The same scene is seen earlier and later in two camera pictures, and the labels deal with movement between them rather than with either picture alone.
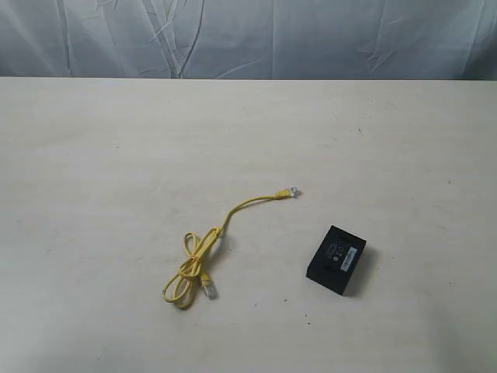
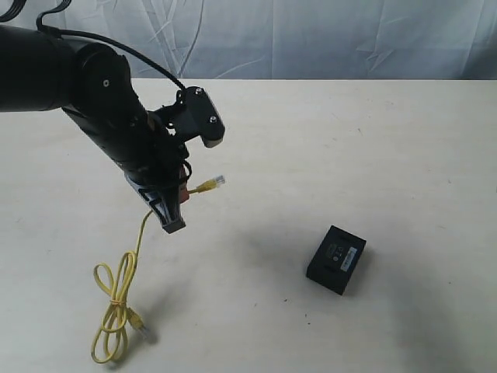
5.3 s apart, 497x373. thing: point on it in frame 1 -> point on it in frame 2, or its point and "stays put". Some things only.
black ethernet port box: (335, 259) stays put
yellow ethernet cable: (182, 289) -> (111, 340)
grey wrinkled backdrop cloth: (270, 40) stays put
